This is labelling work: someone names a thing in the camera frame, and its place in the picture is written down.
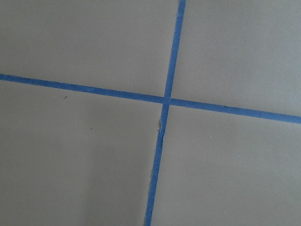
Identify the brown paper table cover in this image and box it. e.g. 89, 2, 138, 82
0, 0, 301, 226

